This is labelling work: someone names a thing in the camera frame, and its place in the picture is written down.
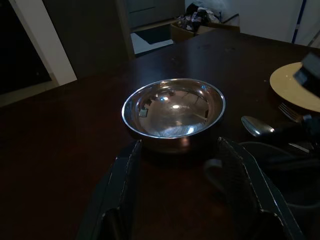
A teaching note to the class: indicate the brown cardboard box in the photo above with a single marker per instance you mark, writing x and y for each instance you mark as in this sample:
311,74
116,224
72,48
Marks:
182,33

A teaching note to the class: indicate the grey cabinet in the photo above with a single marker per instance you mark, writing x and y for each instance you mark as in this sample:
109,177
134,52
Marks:
150,12

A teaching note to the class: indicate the round metal bowl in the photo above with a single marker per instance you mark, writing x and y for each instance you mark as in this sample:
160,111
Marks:
175,110

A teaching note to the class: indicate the pile of mixed clothes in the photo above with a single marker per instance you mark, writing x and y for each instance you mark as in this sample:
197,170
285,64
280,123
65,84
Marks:
197,15

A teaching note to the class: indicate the white door frame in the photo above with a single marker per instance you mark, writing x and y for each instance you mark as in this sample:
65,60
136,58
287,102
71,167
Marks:
45,45

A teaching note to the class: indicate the cream round plate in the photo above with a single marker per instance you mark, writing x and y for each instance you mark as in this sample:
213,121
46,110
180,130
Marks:
282,87

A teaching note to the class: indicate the silver fork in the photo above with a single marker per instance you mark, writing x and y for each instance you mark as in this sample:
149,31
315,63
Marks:
290,113

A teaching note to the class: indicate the silver spoon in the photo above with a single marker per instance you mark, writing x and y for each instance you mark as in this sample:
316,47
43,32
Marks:
257,126

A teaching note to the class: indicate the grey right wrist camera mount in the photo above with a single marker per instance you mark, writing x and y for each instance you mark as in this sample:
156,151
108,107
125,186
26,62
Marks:
310,75

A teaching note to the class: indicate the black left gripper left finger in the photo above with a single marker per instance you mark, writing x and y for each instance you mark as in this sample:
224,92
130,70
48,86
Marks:
115,200

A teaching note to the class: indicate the dark floor mat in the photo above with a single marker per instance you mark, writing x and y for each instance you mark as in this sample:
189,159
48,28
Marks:
155,35

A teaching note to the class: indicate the blue pole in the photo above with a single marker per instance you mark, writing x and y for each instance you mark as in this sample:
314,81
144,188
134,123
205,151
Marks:
298,20

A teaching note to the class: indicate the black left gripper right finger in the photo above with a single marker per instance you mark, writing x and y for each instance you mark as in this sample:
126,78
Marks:
250,195

